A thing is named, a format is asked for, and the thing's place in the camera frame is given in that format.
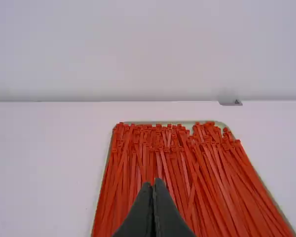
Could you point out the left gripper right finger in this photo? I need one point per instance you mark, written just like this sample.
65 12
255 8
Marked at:
167 214

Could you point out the pale tray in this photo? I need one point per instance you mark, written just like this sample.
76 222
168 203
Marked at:
143 122

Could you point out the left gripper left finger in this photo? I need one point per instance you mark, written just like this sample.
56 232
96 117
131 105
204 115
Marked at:
140 212

